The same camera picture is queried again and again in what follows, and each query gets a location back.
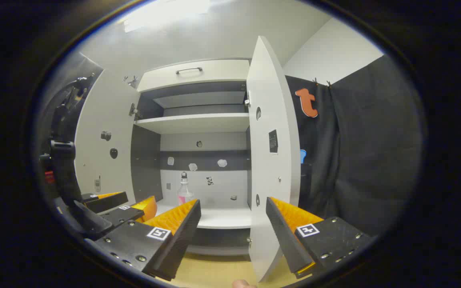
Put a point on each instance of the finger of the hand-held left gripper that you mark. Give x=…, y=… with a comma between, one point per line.
x=106, y=203
x=118, y=216

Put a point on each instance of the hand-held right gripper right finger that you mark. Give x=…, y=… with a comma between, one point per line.
x=284, y=240

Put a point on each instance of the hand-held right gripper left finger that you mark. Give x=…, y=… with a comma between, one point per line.
x=182, y=244

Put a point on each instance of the clear bottle with pink label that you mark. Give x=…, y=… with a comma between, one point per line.
x=184, y=196

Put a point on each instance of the white door with phone sticker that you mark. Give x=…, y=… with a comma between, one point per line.
x=94, y=120

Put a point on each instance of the white and grey cabinet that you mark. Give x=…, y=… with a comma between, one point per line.
x=222, y=184

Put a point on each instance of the white door with cat sticker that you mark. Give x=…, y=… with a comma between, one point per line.
x=270, y=100

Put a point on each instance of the white cabinet drawer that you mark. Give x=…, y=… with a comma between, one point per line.
x=222, y=72

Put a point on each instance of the black backdrop cloth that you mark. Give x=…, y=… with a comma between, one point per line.
x=366, y=140

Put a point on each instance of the ceiling light panel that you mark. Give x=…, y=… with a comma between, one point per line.
x=162, y=12

